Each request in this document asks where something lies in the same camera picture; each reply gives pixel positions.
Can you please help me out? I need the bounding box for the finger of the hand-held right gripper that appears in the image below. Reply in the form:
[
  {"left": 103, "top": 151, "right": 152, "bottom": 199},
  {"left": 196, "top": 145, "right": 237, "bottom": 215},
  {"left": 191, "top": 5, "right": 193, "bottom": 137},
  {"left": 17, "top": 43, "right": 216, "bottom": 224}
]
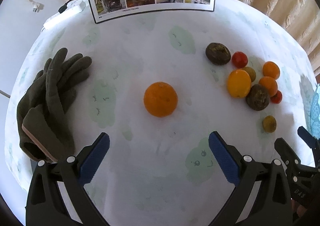
[
  {"left": 297, "top": 126, "right": 320, "bottom": 152},
  {"left": 274, "top": 138, "right": 301, "bottom": 167}
]

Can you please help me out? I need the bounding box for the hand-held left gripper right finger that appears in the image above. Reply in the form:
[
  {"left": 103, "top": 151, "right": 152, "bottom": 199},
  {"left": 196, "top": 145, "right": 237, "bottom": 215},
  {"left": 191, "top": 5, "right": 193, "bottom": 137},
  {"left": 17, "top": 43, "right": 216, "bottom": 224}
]
[{"left": 209, "top": 131, "right": 293, "bottom": 226}]

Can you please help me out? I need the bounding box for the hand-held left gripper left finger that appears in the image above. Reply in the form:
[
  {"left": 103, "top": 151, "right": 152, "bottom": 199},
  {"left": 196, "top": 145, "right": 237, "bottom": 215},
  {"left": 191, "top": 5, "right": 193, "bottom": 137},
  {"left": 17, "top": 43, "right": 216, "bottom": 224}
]
[{"left": 25, "top": 132, "right": 110, "bottom": 226}]

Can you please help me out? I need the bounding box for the light blue plastic basket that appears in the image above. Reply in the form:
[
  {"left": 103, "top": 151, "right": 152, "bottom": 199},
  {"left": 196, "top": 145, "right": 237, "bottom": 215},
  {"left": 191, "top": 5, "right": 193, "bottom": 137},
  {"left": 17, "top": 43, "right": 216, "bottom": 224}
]
[{"left": 309, "top": 88, "right": 320, "bottom": 139}]

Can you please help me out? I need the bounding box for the small olive green fruit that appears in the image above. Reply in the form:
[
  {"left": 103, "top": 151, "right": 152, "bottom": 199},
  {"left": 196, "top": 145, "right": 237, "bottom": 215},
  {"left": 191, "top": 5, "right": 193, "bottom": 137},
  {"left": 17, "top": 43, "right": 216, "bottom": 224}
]
[
  {"left": 241, "top": 66, "right": 257, "bottom": 82},
  {"left": 262, "top": 115, "right": 277, "bottom": 133}
]

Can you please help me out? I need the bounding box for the red cherry tomato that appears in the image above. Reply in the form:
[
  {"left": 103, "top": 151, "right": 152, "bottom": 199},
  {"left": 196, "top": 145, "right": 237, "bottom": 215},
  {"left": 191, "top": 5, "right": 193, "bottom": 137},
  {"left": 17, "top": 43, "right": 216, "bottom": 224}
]
[
  {"left": 270, "top": 90, "right": 283, "bottom": 104},
  {"left": 232, "top": 51, "right": 248, "bottom": 68}
]

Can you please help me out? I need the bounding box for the small orange tangerine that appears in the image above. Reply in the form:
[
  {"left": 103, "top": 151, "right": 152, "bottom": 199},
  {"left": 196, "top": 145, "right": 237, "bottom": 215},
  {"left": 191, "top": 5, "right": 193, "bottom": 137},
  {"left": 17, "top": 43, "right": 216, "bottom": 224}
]
[
  {"left": 262, "top": 61, "right": 280, "bottom": 80},
  {"left": 258, "top": 76, "right": 278, "bottom": 97}
]

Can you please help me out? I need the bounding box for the yellow-orange orange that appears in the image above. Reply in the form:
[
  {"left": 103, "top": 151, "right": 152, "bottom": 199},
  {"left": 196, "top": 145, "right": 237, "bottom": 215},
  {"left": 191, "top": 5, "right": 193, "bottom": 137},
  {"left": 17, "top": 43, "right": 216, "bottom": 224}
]
[{"left": 227, "top": 69, "right": 252, "bottom": 98}]

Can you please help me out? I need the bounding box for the large orange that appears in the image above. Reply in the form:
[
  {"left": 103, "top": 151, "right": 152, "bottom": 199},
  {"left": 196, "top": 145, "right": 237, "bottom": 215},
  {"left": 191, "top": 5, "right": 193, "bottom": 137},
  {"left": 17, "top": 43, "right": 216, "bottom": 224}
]
[{"left": 143, "top": 81, "right": 178, "bottom": 118}]

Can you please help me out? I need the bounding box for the olive green glove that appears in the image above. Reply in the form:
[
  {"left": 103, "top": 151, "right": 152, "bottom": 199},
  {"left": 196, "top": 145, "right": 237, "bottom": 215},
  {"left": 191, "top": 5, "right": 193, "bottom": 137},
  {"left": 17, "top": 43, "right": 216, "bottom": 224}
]
[
  {"left": 16, "top": 69, "right": 75, "bottom": 164},
  {"left": 44, "top": 48, "right": 92, "bottom": 116}
]

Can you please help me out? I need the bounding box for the white power strip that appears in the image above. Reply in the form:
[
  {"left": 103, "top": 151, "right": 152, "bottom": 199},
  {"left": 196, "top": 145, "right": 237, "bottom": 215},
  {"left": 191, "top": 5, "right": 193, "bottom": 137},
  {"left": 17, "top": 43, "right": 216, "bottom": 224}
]
[{"left": 42, "top": 0, "right": 87, "bottom": 30}]

